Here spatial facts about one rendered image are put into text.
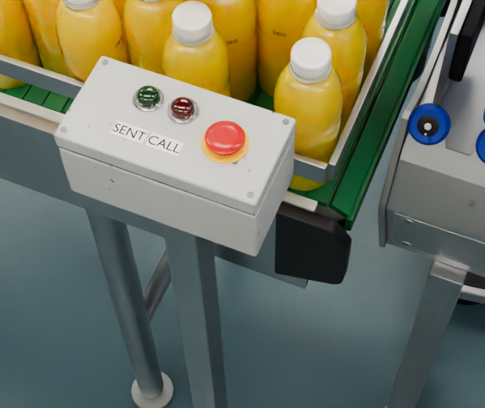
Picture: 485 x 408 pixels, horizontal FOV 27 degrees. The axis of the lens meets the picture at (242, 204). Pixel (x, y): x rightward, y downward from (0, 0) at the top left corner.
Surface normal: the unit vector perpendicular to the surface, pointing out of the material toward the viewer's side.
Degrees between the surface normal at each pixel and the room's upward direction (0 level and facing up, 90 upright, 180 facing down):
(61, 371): 0
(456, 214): 70
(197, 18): 0
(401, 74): 30
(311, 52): 0
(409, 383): 90
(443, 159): 52
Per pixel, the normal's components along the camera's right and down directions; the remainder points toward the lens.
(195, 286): -0.39, 0.80
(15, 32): 0.72, 0.59
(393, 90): 0.44, -0.28
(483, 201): -0.37, 0.58
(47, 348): -0.02, -0.51
